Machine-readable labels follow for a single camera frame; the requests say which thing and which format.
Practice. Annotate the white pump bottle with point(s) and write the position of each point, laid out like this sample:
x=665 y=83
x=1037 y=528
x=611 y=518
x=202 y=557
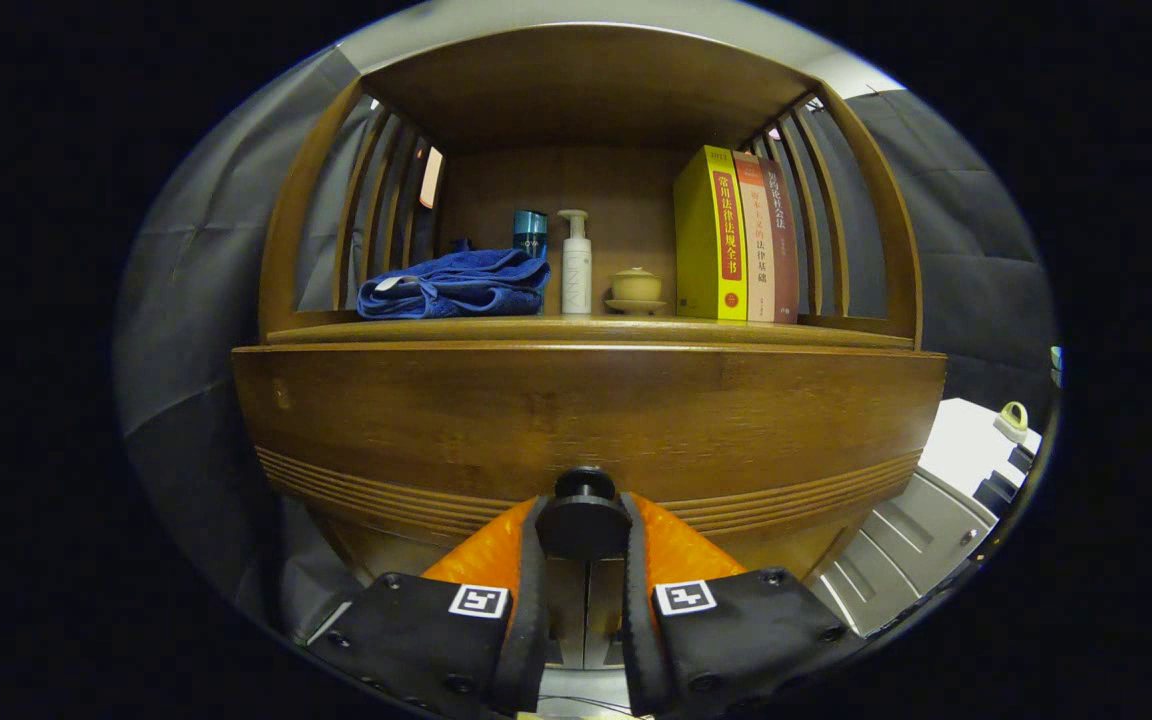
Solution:
x=576 y=275

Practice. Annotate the wooden cabinet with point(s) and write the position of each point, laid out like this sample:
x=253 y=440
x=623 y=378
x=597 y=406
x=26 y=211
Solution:
x=586 y=90

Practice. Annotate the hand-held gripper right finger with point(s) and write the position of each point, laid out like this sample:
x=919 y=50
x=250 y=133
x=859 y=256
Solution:
x=636 y=600

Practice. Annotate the wooden countertop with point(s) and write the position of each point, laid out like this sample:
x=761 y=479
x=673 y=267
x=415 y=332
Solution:
x=586 y=329

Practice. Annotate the brown book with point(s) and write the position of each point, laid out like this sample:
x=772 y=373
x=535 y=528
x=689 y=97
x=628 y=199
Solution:
x=784 y=260

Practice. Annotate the thick yellow book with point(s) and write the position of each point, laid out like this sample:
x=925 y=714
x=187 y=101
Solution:
x=708 y=240

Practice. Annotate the beige saucer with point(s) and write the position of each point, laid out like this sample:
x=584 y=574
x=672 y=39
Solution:
x=636 y=307

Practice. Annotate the gray ribbed panel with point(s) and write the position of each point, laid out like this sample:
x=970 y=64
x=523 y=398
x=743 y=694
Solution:
x=906 y=550

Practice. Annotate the orange and white book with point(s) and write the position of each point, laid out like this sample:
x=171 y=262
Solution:
x=758 y=260

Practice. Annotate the teal bottle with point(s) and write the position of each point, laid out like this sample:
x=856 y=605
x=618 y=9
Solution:
x=530 y=232

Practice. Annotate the beige tea cup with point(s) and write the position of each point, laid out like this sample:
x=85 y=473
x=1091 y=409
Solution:
x=636 y=286

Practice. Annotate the white side table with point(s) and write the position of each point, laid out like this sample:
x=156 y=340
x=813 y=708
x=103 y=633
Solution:
x=966 y=445

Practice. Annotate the folded blue towel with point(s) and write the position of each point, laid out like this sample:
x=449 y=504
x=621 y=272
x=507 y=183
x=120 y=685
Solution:
x=456 y=285

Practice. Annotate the small cream yellow object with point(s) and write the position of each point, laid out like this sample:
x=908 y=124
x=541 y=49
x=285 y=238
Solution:
x=1013 y=421

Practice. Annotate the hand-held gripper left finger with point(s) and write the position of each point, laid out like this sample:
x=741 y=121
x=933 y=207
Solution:
x=534 y=600

